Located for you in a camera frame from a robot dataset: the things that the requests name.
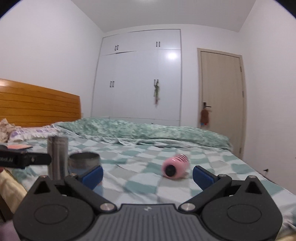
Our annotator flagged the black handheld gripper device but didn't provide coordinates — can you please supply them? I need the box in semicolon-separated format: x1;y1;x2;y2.
0;145;52;169

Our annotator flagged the hanging ornament on wardrobe handle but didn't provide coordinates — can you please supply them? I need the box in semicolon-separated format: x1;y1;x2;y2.
154;79;159;106

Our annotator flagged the blue cartoon steel cup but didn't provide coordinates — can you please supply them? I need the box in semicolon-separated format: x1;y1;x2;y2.
68;152;103;190

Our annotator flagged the beige wooden door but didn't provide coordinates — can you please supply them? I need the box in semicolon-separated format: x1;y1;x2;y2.
197;48;247;158

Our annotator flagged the pink cup with black text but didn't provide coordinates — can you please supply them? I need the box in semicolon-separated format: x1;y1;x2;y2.
162;154;190;179

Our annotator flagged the checkered green grey bedspread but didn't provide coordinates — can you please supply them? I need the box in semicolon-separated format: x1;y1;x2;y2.
7;137;295;240

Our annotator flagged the stainless steel tumbler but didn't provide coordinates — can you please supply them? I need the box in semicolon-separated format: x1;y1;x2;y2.
47;136;69;180

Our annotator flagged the brown plush on door handle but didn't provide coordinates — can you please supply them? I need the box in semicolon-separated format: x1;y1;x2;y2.
200;108;209;126

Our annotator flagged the green floral quilt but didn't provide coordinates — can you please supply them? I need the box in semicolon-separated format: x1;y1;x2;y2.
51;118;232;151

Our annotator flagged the white wardrobe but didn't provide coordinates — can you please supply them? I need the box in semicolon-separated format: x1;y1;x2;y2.
91;29;182;126

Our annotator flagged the wooden headboard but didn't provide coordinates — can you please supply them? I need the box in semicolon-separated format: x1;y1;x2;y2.
0;79;81;127

